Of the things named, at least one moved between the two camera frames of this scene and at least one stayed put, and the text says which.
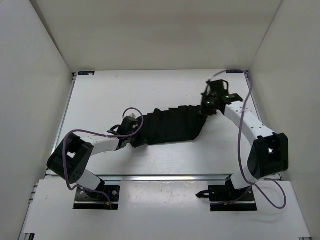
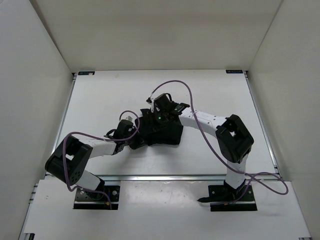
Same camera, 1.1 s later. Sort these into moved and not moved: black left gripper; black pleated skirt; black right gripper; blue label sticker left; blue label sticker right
Moved: black right gripper; black pleated skirt
Not moved: blue label sticker left; blue label sticker right; black left gripper
